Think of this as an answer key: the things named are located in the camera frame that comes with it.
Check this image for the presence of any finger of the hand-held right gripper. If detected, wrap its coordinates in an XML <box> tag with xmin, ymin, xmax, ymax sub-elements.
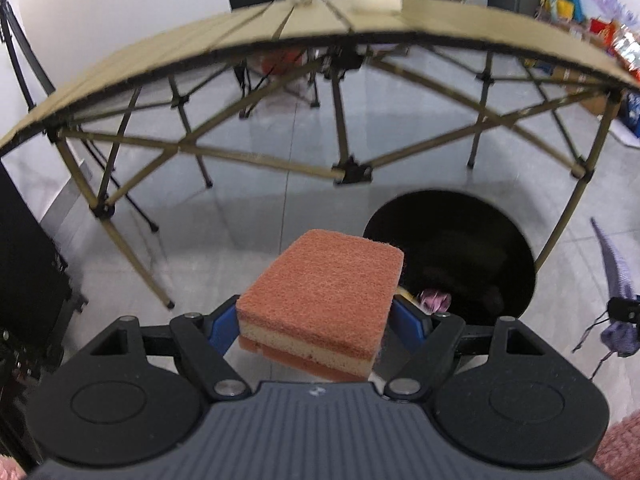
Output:
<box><xmin>606</xmin><ymin>296</ymin><xmax>640</xmax><ymax>323</ymax></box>

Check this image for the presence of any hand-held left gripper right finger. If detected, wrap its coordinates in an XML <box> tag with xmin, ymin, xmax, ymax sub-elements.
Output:
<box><xmin>382</xmin><ymin>296</ymin><xmax>566</xmax><ymax>403</ymax></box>

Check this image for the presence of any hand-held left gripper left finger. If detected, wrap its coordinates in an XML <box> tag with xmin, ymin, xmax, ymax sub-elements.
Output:
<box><xmin>65</xmin><ymin>295</ymin><xmax>253</xmax><ymax>403</ymax></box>

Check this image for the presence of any pink satin scrunchie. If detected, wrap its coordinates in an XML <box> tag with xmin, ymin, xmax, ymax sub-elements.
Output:
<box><xmin>417</xmin><ymin>287</ymin><xmax>453</xmax><ymax>313</ymax></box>

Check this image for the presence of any purple knitted cloth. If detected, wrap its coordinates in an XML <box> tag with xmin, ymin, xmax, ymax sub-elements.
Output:
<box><xmin>572</xmin><ymin>217</ymin><xmax>640</xmax><ymax>381</ymax></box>

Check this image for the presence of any black trash bin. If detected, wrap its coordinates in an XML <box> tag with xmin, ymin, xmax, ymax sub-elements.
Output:
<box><xmin>362</xmin><ymin>190</ymin><xmax>537</xmax><ymax>326</ymax></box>

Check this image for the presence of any salmon scouring sponge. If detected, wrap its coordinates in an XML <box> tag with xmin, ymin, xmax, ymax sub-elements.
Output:
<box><xmin>235</xmin><ymin>229</ymin><xmax>405</xmax><ymax>381</ymax></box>

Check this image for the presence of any person's pink fleece clothing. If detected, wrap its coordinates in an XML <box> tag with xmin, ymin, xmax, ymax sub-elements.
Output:
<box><xmin>595</xmin><ymin>410</ymin><xmax>640</xmax><ymax>480</ymax></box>

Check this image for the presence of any white flat board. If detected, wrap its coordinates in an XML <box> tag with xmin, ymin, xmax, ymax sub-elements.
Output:
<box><xmin>607</xmin><ymin>120</ymin><xmax>640</xmax><ymax>148</ymax></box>

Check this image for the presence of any blue package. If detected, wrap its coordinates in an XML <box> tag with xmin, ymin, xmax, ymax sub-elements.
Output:
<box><xmin>620</xmin><ymin>92</ymin><xmax>640</xmax><ymax>138</ymax></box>

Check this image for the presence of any black equipment case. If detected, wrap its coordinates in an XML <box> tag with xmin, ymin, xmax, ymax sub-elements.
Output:
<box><xmin>0</xmin><ymin>160</ymin><xmax>88</xmax><ymax>471</ymax></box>

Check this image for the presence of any brown cardboard box stack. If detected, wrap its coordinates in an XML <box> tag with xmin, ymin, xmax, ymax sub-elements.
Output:
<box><xmin>565</xmin><ymin>67</ymin><xmax>608</xmax><ymax>116</ymax></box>

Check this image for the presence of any shiny wrapped gift package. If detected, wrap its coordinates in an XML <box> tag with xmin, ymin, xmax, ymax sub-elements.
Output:
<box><xmin>607</xmin><ymin>22</ymin><xmax>640</xmax><ymax>81</ymax></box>

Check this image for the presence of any tan folding table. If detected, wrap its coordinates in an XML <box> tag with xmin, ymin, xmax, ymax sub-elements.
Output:
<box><xmin>0</xmin><ymin>0</ymin><xmax>640</xmax><ymax>311</ymax></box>

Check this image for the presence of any red yellow gift box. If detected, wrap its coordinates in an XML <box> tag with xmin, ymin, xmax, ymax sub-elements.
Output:
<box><xmin>590</xmin><ymin>17</ymin><xmax>616</xmax><ymax>46</ymax></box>

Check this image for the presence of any blue gift bag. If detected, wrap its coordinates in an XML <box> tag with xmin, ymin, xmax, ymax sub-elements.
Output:
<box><xmin>557</xmin><ymin>0</ymin><xmax>591</xmax><ymax>23</ymax></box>

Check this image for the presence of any black tripod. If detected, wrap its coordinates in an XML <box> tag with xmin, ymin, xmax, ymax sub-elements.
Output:
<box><xmin>0</xmin><ymin>0</ymin><xmax>160</xmax><ymax>233</ymax></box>

